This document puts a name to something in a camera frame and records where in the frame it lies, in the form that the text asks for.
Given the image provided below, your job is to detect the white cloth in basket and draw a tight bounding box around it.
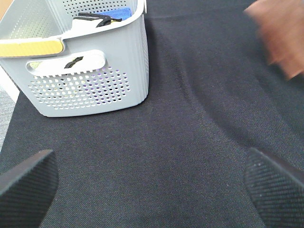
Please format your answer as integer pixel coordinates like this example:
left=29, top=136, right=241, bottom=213
left=71, top=18, right=103, bottom=32

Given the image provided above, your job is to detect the black fabric table mat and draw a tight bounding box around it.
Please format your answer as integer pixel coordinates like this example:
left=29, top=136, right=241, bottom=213
left=0, top=0, right=304, bottom=228

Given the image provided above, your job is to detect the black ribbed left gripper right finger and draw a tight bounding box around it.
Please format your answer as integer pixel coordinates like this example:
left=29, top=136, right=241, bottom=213
left=244, top=148, right=304, bottom=228

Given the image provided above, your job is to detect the blue cloth in basket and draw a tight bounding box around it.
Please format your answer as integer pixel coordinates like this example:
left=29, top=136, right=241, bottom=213
left=103, top=8, right=132, bottom=20

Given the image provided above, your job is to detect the grey perforated plastic basket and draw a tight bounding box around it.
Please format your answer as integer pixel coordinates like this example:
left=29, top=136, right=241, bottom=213
left=0, top=0, right=149, bottom=117

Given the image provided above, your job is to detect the brown towel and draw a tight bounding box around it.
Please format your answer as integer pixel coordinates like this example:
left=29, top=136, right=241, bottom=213
left=244, top=0, right=304, bottom=80

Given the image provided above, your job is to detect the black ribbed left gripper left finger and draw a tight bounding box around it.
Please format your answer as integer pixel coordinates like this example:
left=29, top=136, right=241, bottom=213
left=0, top=150, right=58, bottom=228

